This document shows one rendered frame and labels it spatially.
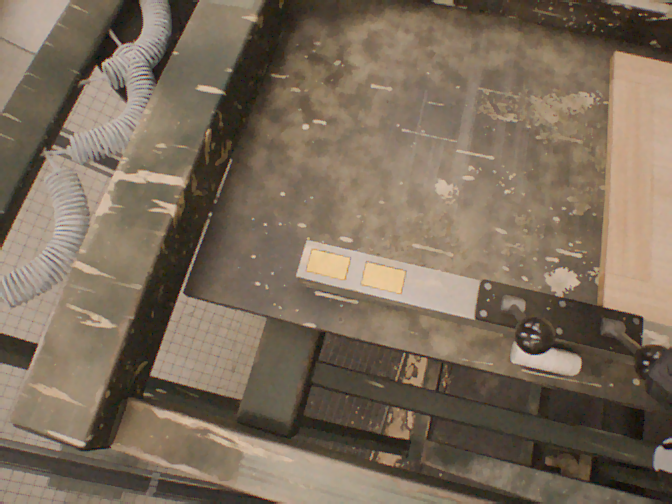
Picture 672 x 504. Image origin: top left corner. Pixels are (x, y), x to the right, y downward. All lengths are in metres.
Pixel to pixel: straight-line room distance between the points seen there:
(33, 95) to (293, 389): 0.80
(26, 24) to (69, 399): 5.14
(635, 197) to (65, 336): 0.74
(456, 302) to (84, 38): 0.95
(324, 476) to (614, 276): 0.44
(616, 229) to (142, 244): 0.60
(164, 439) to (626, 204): 0.66
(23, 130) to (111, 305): 0.60
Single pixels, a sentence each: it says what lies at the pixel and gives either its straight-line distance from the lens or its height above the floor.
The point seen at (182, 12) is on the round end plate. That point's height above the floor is 1.98.
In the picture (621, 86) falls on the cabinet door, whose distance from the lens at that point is 0.84.
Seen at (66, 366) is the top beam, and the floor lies 1.90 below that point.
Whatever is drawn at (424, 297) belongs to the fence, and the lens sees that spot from 0.57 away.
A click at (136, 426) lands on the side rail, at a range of 0.59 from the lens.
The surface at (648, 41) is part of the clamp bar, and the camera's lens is 0.94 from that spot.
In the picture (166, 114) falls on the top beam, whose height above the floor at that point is 1.91.
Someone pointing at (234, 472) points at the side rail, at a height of 1.70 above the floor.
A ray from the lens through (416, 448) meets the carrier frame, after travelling 1.69.
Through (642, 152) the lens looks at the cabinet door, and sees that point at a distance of 0.78.
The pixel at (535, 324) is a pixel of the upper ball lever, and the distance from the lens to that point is 0.46.
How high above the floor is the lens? 1.90
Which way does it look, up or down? 25 degrees down
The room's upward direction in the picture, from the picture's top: 66 degrees counter-clockwise
